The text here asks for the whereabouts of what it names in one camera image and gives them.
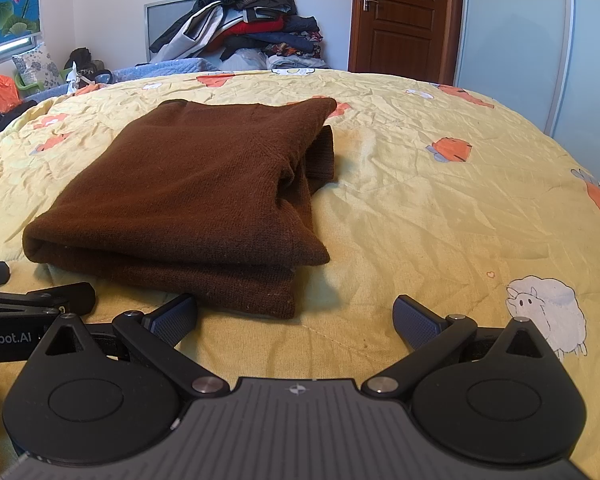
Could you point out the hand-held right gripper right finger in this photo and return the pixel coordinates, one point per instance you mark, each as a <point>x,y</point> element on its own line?
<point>414,320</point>

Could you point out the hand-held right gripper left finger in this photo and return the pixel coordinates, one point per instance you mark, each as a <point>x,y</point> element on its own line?
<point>172,317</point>

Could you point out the brown knitted sweater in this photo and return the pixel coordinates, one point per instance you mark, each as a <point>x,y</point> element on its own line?
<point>180,190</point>

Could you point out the dark clothes heap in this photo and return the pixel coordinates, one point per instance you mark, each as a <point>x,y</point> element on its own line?
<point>7,117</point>

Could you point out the pile of mixed clothes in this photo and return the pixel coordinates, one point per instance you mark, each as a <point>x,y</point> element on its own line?
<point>250,25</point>

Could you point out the yellow printed blanket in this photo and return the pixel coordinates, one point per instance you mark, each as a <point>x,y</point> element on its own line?
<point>430,210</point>

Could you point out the green plastic stool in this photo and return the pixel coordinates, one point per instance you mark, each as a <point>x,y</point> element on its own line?
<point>27,85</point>

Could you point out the floral patterned pillow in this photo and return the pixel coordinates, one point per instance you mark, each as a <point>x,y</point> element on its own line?
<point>37,65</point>

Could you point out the black bag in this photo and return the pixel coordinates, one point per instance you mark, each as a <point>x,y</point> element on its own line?
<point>79,57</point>

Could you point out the blue quilted mat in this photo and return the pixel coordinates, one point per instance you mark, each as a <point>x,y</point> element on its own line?
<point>170,66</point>

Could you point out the grey framed panel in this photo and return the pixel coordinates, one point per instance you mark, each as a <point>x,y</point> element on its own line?
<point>165,20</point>

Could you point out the white sliding wardrobe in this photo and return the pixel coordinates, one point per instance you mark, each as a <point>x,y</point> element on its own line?
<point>520,40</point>

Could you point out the brown wooden door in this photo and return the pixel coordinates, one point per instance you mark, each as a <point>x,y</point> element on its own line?
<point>400,20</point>

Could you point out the silver window frame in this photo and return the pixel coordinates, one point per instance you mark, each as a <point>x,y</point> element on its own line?
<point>5,50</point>

